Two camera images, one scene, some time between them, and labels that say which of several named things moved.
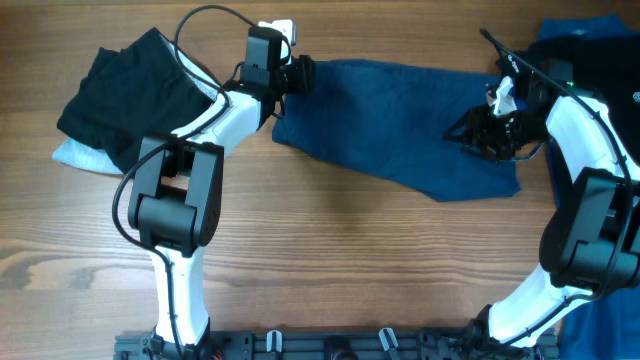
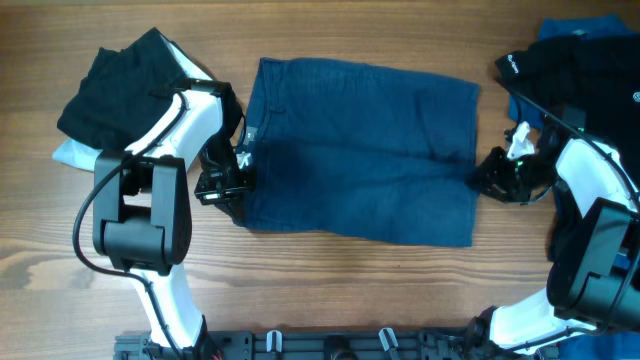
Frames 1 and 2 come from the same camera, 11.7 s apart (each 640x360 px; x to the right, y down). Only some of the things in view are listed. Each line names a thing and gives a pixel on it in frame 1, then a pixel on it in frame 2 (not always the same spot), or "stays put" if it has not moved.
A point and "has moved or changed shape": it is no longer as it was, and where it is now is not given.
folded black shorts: [127, 96] stays put
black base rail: [336, 345] stays put
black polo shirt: [605, 67] stays put
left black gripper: [302, 71] -> [210, 196]
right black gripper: [477, 120] -> [490, 176]
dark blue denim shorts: [389, 117] has moved or changed shape
